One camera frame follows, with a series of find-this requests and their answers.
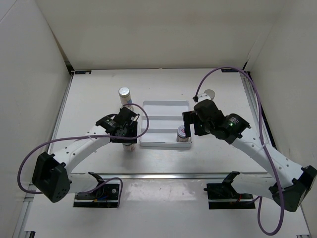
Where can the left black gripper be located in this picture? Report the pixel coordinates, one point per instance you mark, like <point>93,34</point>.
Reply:
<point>133,129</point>

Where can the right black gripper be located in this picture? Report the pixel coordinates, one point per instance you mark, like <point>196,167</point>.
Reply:
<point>191,117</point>

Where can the short spice jar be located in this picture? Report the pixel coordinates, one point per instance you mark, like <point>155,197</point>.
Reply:
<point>128,147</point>
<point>181,135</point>

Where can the tall white bottle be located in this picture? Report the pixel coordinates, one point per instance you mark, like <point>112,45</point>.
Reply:
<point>125,97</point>
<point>210,93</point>

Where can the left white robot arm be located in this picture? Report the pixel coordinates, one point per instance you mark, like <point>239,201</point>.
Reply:
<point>53,172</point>

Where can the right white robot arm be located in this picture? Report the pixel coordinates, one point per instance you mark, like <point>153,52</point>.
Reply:
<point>290,182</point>

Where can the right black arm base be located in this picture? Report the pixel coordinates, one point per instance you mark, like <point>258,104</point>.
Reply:
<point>222,196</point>

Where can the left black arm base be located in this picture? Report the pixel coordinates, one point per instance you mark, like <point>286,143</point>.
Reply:
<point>107,196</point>

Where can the white metal organizer tray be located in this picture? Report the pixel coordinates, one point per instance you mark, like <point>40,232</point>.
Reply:
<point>161,123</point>

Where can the right blue corner label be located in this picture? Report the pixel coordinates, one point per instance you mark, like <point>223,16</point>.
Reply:
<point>229,70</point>

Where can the blue corner label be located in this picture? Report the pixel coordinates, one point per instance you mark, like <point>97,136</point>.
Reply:
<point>229,70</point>
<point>82,72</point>

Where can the left blue corner label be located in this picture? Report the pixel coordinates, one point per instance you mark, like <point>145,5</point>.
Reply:
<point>82,72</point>

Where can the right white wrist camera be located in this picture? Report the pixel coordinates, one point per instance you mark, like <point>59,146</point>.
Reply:
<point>201,97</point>

